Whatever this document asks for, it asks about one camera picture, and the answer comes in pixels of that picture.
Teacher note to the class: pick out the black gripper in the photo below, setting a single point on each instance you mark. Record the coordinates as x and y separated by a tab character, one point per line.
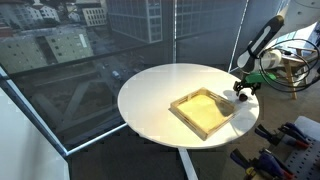
250	84

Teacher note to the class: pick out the dark red plum plush toy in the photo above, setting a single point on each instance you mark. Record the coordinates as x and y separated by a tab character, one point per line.
243	97

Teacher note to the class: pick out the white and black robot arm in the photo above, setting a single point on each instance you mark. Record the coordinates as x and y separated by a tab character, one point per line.
263	36

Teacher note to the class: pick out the shallow wooden tray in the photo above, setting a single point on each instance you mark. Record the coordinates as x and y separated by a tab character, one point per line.
200	110

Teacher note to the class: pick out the blue black orange clamp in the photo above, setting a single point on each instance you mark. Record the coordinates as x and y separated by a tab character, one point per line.
298	138
275	163
243	161
266	135

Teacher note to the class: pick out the straight metal window mullion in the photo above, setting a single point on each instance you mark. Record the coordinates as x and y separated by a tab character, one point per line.
174	30

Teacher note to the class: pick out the grey perforated mounting board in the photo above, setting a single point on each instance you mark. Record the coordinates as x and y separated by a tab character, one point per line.
306	160

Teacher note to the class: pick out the white table base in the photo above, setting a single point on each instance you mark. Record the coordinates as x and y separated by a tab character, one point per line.
188	165

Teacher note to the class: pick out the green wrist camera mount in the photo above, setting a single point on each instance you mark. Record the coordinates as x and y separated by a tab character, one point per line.
256	77

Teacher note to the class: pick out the window corner frame post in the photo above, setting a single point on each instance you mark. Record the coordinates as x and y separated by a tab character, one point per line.
238	36

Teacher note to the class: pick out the metal window sill frame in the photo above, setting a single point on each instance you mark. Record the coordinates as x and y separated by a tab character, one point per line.
33	113

